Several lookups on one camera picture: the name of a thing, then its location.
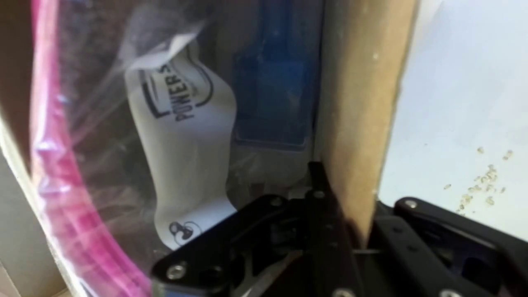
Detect pink plastic bag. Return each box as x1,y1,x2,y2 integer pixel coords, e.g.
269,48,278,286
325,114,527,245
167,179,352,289
32,0,325,297

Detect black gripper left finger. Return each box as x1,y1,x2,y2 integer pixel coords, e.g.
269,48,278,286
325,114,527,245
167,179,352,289
149,194,311,297

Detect orange Tide detergent box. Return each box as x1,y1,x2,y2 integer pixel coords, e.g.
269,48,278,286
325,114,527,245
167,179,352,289
0,0,423,297

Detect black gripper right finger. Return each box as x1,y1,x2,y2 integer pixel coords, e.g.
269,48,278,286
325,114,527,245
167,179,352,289
307,162,528,297

